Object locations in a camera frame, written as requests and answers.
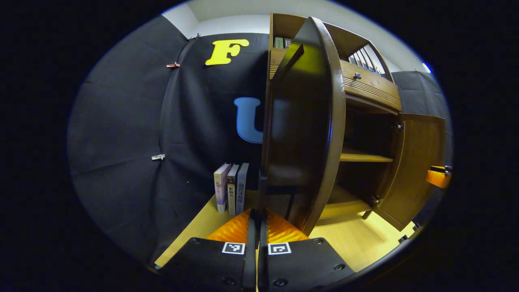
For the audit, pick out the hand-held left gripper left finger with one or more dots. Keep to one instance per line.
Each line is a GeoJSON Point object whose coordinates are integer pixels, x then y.
{"type": "Point", "coordinates": [250, 267]}

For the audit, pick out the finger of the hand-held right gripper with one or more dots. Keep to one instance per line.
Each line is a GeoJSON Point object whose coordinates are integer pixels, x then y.
{"type": "Point", "coordinates": [438, 178]}

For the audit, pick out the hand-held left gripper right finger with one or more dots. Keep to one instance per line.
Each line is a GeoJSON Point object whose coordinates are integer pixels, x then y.
{"type": "Point", "coordinates": [262, 267]}

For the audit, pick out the wooden cabinet door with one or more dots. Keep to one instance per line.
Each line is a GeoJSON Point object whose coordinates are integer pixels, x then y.
{"type": "Point", "coordinates": [417, 162]}
{"type": "Point", "coordinates": [304, 121]}

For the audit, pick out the wooden double-door shoe cabinet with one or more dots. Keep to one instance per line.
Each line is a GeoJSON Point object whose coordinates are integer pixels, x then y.
{"type": "Point", "coordinates": [365, 156]}

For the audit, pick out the small black clamp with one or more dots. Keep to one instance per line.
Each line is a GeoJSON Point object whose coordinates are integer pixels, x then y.
{"type": "Point", "coordinates": [402, 238]}

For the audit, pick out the white and dark book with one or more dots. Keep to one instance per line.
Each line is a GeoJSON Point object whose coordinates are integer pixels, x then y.
{"type": "Point", "coordinates": [232, 190]}

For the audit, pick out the grey-blue book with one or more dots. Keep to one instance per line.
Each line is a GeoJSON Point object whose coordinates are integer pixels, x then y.
{"type": "Point", "coordinates": [241, 188]}

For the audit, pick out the lilac book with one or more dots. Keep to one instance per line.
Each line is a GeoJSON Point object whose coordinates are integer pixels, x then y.
{"type": "Point", "coordinates": [221, 188]}

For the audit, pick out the ceiling light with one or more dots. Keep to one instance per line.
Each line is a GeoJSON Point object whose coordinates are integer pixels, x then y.
{"type": "Point", "coordinates": [426, 67]}

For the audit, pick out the wooden drawer with black knob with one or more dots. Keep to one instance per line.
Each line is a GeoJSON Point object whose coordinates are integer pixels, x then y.
{"type": "Point", "coordinates": [373, 87]}

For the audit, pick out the silver clip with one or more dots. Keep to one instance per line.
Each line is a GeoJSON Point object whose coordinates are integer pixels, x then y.
{"type": "Point", "coordinates": [158, 157]}

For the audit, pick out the black backdrop cloth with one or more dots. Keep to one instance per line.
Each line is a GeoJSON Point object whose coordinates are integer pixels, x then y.
{"type": "Point", "coordinates": [121, 142]}

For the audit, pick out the green book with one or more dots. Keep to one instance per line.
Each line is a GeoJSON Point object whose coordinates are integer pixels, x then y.
{"type": "Point", "coordinates": [279, 42]}

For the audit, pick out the copper clip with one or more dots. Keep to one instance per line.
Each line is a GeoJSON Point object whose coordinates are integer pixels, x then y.
{"type": "Point", "coordinates": [173, 65]}

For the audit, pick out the small black clip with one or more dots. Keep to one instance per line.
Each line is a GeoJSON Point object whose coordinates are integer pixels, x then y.
{"type": "Point", "coordinates": [194, 37]}

